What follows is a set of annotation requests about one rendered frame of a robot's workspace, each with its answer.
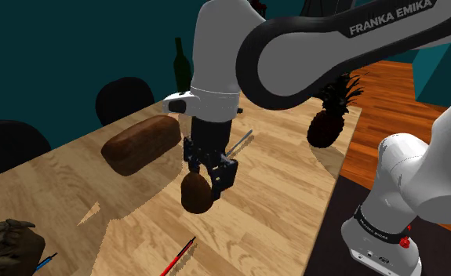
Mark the red pen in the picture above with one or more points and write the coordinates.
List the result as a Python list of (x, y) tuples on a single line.
[(177, 257)]

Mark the brown egg-shaped fruit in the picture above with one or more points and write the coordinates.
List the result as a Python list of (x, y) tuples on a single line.
[(195, 195)]

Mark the dark pineapple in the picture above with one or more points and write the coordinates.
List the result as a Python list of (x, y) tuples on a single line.
[(326, 126)]

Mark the dark green bottle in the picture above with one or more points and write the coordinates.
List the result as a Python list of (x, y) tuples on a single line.
[(182, 70)]

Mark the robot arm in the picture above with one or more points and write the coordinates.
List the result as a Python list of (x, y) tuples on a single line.
[(301, 57)]

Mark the brown bread loaf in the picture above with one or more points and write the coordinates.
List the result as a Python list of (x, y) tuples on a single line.
[(141, 143)]

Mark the silver cutlery piece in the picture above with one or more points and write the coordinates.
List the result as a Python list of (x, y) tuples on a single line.
[(239, 142)]

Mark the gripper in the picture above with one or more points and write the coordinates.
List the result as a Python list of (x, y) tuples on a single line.
[(211, 134)]

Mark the blue pen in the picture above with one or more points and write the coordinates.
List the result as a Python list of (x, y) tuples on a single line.
[(45, 262)]

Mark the brown rough lump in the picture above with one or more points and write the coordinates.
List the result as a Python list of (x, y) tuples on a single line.
[(9, 248)]

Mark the wooden table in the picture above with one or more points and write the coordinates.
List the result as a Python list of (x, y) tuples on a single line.
[(278, 191)]

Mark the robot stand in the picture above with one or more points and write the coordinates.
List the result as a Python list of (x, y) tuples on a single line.
[(326, 244)]

